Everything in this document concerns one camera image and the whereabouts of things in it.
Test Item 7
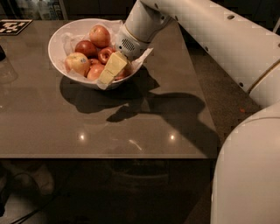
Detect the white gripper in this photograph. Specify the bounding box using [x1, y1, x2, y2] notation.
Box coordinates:
[97, 25, 149, 85]

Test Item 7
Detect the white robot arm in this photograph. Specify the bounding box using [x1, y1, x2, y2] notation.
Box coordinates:
[117, 0, 280, 224]

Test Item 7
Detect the front red-yellow apple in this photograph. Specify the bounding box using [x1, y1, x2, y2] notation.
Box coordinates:
[87, 64, 104, 81]

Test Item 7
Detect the small hidden red apple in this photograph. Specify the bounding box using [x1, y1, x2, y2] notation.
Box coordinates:
[89, 59, 101, 66]

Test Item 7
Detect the dark red apple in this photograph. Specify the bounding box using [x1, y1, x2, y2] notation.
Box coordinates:
[74, 40, 98, 58]

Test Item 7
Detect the yellow apple with sticker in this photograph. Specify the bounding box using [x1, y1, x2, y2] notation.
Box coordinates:
[64, 52, 90, 77]

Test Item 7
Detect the white paper bowl liner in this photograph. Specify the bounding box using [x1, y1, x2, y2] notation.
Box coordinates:
[60, 19, 154, 91]

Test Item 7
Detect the white ceramic bowl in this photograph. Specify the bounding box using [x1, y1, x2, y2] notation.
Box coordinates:
[47, 17, 147, 91]

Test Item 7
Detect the dark cabinet row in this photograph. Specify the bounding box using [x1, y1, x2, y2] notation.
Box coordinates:
[62, 0, 280, 33]

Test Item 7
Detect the black object at left edge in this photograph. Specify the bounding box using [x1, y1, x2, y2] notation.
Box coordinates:
[0, 46, 6, 61]

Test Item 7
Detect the black white fiducial marker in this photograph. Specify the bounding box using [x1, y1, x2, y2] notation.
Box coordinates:
[0, 19, 32, 36]

